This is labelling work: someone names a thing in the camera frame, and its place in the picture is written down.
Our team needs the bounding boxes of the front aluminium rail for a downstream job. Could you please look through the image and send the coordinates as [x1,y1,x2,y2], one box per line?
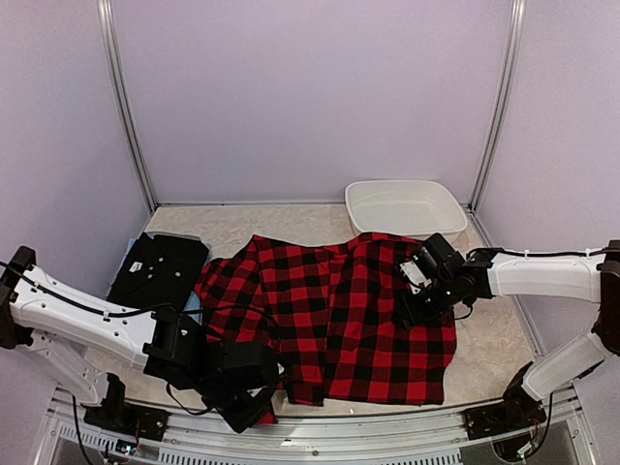
[35,388,601,464]

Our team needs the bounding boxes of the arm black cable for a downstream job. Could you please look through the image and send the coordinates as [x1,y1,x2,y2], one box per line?
[0,261,272,418]
[454,246,611,324]

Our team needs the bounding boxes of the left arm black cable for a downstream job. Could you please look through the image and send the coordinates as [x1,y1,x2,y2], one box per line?
[0,261,272,418]

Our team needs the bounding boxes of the light blue folded shirt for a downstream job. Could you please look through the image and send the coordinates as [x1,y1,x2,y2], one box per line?
[124,235,214,326]

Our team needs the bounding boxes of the black folded shirt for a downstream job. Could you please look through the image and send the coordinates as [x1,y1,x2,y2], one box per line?
[106,232,207,311]

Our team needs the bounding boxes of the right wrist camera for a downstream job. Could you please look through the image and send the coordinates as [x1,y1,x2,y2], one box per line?
[396,261,431,295]

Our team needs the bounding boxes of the left aluminium frame post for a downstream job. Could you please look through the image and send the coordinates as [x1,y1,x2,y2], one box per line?
[96,0,159,214]

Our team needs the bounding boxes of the right aluminium frame post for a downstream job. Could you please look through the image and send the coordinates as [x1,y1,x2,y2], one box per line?
[467,0,527,216]

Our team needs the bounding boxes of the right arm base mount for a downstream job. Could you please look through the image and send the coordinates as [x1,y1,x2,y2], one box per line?
[463,400,547,440]

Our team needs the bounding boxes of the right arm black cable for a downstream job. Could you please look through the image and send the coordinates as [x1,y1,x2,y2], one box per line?
[454,246,611,324]

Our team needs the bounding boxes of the red black plaid shirt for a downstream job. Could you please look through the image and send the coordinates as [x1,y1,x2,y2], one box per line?
[195,232,456,407]

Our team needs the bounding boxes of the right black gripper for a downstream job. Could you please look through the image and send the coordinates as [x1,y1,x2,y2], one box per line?
[390,276,458,329]

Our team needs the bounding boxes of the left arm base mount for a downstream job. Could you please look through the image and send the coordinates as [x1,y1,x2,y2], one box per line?
[84,402,170,442]

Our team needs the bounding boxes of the white plastic tub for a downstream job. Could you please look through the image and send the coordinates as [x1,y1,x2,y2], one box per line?
[344,180,468,242]

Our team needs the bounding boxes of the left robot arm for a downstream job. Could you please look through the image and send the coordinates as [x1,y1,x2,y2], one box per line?
[1,246,286,441]

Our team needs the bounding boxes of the aluminium frame post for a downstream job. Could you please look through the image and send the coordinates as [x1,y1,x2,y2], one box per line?
[467,0,527,216]
[96,0,159,214]

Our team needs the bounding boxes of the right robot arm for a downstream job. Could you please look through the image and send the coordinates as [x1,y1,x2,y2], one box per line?
[394,233,619,430]

